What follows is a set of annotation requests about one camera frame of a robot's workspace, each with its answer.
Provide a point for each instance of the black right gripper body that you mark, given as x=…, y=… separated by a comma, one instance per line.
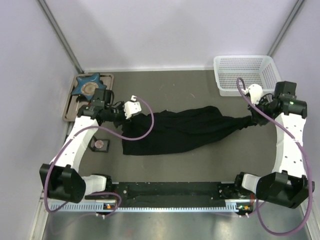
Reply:
x=256, y=115

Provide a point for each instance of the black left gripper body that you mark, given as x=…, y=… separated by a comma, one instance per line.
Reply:
x=119, y=119

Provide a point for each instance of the black floral t-shirt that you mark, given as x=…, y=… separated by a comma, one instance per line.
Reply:
x=179, y=132

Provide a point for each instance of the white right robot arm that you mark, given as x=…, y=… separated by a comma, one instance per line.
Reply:
x=287, y=184

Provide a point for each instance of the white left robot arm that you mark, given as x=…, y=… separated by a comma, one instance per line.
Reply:
x=60, y=178

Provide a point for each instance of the black box with pink brooch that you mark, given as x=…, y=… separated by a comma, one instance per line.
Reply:
x=99, y=145

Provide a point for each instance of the white perforated plastic basket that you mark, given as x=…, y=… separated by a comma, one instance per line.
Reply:
x=253, y=69

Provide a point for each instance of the blue star-shaped dish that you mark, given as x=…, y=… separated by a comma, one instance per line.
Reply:
x=86, y=85

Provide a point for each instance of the brown rectangular tray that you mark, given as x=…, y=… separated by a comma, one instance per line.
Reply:
x=74, y=102

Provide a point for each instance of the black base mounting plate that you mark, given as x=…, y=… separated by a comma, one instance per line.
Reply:
x=198, y=193

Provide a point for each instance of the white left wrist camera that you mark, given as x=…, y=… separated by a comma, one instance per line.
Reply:
x=132, y=107

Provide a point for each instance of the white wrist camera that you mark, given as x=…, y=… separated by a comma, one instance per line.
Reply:
x=255, y=93
x=132, y=107

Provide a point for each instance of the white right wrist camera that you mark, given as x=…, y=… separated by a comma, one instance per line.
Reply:
x=255, y=93

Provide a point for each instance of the aluminium frame rail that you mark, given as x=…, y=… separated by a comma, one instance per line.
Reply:
x=106, y=203

